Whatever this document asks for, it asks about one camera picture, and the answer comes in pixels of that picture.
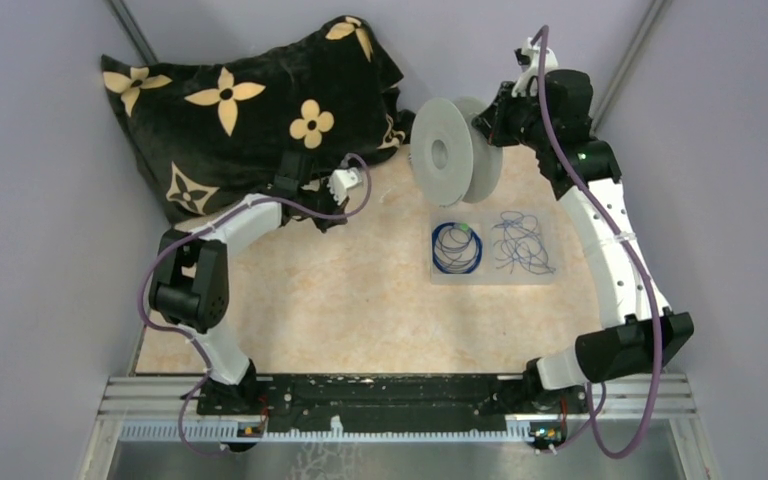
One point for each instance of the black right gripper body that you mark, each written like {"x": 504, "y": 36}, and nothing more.
{"x": 517, "y": 118}

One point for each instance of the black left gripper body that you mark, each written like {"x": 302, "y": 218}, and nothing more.
{"x": 322, "y": 201}

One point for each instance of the white perforated cable spool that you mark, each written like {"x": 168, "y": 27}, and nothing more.
{"x": 451, "y": 161}

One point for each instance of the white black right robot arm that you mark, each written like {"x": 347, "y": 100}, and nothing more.
{"x": 585, "y": 179}

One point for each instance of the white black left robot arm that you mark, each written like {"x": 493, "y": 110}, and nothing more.
{"x": 187, "y": 287}

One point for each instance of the clear plastic tray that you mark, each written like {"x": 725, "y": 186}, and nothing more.
{"x": 494, "y": 247}

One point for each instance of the black blanket with beige flowers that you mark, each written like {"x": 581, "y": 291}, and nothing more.
{"x": 205, "y": 136}

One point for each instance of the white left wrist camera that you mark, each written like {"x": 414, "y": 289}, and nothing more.
{"x": 342, "y": 181}

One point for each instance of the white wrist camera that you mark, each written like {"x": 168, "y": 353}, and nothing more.
{"x": 342, "y": 181}
{"x": 527, "y": 57}

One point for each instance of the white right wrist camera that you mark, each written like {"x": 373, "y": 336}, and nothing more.
{"x": 527, "y": 57}

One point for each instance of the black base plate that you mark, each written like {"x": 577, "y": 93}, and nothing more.
{"x": 369, "y": 403}

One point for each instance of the aluminium rail frame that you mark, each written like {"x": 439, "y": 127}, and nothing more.
{"x": 167, "y": 397}

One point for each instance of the white slotted cable duct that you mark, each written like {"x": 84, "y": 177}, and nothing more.
{"x": 518, "y": 428}

